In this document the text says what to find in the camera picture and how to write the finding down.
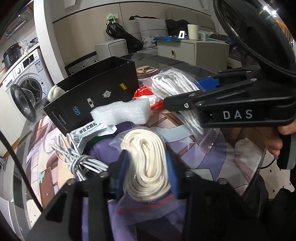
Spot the red white plastic bag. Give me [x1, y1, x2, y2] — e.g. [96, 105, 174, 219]
[133, 86, 164, 110]

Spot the white cable bundle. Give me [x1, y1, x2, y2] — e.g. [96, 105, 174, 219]
[49, 133, 110, 182]

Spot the bagged cream rope coil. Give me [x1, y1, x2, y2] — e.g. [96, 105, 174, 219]
[109, 128, 189, 227]

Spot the white medicine packet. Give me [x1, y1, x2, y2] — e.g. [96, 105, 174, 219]
[69, 120, 117, 154]

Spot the person's right hand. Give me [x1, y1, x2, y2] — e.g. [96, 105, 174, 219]
[258, 121, 296, 157]

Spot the beige side cabinet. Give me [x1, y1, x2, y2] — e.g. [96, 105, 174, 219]
[157, 40, 229, 73]

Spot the anime print desk mat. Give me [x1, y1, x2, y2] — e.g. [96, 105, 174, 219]
[24, 66, 265, 241]

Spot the white paper roll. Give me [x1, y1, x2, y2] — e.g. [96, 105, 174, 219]
[187, 24, 199, 40]

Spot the blue item on cabinet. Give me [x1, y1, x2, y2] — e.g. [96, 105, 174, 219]
[154, 36, 181, 42]

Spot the black jacket on sofa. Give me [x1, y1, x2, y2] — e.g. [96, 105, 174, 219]
[165, 19, 189, 36]

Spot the black cardboard box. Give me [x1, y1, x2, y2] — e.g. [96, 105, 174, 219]
[44, 56, 139, 135]

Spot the grey sofa cushion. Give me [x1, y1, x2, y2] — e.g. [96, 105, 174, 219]
[135, 18, 169, 42]

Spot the black backpack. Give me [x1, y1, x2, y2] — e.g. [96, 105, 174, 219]
[106, 23, 144, 53]

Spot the white washing machine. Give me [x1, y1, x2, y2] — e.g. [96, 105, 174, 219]
[2, 46, 54, 123]

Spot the black pressure cooker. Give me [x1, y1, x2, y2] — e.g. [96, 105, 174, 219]
[2, 43, 22, 70]

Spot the bagged white striped rope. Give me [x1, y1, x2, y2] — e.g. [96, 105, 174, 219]
[143, 68, 221, 155]

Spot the black braided cable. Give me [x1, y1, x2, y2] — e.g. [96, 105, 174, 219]
[212, 0, 296, 78]

